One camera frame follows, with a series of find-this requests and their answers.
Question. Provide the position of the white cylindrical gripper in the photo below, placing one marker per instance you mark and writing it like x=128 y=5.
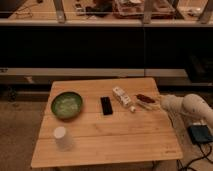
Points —
x=170 y=103

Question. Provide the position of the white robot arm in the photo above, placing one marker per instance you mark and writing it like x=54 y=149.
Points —
x=190 y=105

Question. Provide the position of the white sponge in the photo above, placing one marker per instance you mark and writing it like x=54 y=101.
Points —
x=145 y=105

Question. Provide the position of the small white cap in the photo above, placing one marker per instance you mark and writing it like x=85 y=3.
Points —
x=132 y=109

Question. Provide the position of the white carton box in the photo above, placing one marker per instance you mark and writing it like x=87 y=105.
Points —
x=122 y=97

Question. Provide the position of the wooden folding table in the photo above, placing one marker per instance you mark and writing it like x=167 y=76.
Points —
x=121 y=137

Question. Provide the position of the black power box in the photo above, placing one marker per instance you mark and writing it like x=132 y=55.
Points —
x=200 y=134

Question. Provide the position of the black rectangular block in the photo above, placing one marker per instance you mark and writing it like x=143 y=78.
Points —
x=106 y=106

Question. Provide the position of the green bowl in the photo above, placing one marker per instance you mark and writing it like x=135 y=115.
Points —
x=67 y=105

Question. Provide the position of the white upside-down cup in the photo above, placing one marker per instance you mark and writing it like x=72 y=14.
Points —
x=62 y=138

